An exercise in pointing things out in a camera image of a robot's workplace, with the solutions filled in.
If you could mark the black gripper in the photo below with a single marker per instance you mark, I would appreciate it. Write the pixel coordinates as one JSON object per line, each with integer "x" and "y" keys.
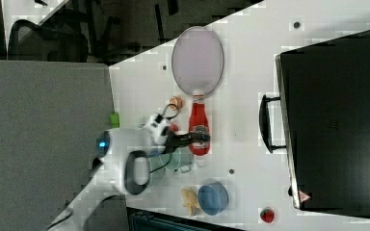
{"x": 183, "y": 140}

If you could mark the red ketchup bottle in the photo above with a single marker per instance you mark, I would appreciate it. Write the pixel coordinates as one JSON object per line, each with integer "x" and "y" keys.
{"x": 198, "y": 123}

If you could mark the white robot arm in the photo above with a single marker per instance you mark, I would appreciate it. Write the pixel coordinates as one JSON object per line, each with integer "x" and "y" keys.
{"x": 124, "y": 170}

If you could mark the large strawberry toy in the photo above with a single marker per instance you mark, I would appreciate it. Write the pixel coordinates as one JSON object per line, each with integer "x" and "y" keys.
{"x": 174, "y": 128}

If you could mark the green mug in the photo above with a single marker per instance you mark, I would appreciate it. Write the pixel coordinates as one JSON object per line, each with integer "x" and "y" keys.
{"x": 181, "y": 159}

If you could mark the orange slice toy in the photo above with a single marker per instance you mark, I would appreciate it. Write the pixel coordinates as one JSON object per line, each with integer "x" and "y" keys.
{"x": 176, "y": 103}

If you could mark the peeled banana toy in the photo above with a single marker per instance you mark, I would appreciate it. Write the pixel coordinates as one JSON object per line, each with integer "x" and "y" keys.
{"x": 190, "y": 201}

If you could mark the green squeeze bottle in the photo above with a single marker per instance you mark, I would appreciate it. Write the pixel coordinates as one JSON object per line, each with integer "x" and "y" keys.
{"x": 114, "y": 120}

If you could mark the blue cup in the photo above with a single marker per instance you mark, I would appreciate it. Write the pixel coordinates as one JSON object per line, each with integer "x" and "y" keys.
{"x": 212, "y": 198}

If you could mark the lilac round plate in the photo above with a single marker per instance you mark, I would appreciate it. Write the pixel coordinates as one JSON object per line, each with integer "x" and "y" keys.
{"x": 197, "y": 61}

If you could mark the small red strawberry toy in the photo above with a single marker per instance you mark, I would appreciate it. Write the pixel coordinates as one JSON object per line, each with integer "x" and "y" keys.
{"x": 267, "y": 215}

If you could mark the grey partition panel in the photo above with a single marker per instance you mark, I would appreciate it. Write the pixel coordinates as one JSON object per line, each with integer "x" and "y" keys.
{"x": 51, "y": 115}

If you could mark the black office chair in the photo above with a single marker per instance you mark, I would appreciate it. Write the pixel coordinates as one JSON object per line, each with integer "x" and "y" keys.
{"x": 50, "y": 42}

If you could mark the silver toaster oven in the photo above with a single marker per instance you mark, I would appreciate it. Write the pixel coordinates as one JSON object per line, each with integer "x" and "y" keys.
{"x": 324, "y": 98}

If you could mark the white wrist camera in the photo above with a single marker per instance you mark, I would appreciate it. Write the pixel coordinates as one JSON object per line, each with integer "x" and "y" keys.
{"x": 158, "y": 125}

